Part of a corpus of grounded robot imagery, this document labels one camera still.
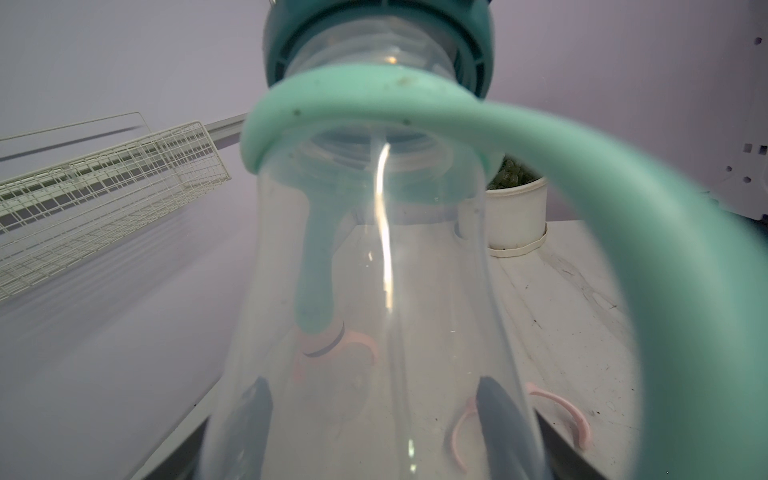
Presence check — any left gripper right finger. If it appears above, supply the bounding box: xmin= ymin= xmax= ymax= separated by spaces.
xmin=475 ymin=376 xmax=604 ymax=479

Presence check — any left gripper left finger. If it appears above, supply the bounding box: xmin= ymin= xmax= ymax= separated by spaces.
xmin=144 ymin=377 xmax=273 ymax=479

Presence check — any clear baby bottle front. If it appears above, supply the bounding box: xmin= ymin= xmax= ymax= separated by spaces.
xmin=201 ymin=118 xmax=541 ymax=479

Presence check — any teal bottle handle ring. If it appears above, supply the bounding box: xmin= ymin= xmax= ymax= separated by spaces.
xmin=239 ymin=62 xmax=768 ymax=480

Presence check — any teal nipple collar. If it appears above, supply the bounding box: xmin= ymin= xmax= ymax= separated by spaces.
xmin=263 ymin=1 xmax=494 ymax=98

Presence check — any potted green plant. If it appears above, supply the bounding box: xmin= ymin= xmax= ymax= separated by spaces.
xmin=485 ymin=155 xmax=548 ymax=258

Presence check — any pink handle ring centre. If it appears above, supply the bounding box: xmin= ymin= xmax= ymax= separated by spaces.
xmin=449 ymin=382 xmax=593 ymax=475

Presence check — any white wire wall basket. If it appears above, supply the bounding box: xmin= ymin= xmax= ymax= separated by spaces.
xmin=1 ymin=112 xmax=231 ymax=300

